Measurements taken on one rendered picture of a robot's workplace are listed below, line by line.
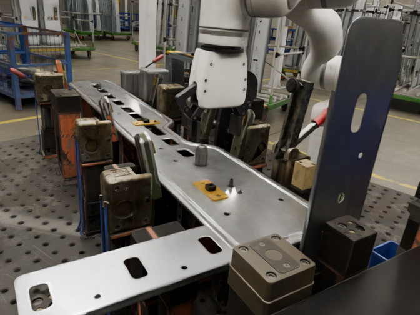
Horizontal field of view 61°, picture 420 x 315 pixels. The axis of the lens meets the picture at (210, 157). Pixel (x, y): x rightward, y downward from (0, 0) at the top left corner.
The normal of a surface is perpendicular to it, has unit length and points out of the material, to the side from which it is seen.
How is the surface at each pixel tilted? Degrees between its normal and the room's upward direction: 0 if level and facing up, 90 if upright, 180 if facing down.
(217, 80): 90
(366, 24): 90
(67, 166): 90
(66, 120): 90
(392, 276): 0
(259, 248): 0
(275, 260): 0
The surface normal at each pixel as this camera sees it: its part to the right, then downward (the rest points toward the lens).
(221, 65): 0.45, 0.37
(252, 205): 0.07, -0.92
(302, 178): -0.85, 0.14
